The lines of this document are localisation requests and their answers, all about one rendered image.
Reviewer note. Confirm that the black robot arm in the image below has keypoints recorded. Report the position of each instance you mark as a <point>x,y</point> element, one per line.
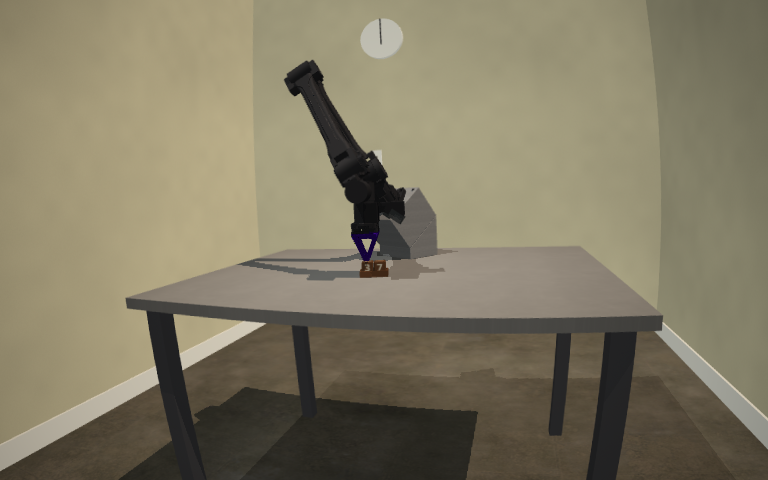
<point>351,169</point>

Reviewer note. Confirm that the brown wooden tray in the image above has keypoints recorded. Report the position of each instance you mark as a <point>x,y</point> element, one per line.
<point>368,274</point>

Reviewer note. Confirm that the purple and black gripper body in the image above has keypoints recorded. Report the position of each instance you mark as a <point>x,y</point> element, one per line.
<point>356,226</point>

